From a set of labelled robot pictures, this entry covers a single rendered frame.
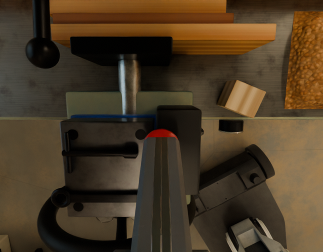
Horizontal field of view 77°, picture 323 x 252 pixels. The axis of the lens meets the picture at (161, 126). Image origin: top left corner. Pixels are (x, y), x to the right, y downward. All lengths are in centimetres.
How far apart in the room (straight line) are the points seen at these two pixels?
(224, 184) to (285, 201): 53
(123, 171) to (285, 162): 133
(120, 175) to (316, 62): 27
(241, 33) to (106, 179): 19
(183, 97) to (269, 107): 14
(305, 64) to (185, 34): 17
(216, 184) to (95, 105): 97
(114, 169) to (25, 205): 145
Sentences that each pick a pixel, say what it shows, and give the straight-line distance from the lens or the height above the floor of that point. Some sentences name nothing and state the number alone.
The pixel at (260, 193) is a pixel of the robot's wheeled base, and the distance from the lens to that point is 127.
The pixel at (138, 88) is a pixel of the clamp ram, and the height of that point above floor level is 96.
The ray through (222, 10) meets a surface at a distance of 25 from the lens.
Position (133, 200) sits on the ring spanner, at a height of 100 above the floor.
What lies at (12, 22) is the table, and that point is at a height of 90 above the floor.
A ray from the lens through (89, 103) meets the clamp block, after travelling 23.
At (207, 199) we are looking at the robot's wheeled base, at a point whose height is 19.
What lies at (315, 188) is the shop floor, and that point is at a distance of 164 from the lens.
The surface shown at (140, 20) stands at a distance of 24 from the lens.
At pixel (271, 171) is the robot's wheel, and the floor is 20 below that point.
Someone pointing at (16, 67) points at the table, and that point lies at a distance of 34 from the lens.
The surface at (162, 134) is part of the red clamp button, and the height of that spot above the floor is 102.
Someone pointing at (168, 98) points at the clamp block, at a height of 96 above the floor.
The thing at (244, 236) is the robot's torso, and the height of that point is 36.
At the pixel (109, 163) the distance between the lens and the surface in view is 20.
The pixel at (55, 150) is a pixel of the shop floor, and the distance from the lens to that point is 139.
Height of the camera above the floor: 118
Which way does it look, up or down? 80 degrees down
